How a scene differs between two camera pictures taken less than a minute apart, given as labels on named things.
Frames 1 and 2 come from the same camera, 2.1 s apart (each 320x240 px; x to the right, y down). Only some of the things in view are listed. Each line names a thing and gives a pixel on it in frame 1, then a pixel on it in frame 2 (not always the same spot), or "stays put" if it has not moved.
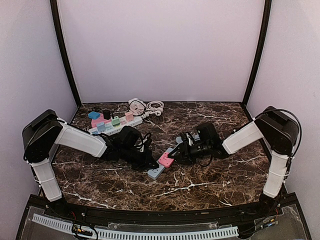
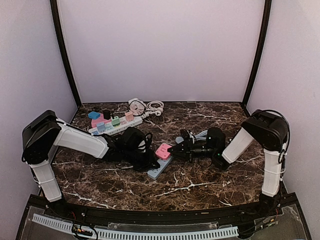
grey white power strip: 154,173 stays put
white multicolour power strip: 110,129 stays put
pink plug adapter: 164,161 → 162,152
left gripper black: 144,164 stays put
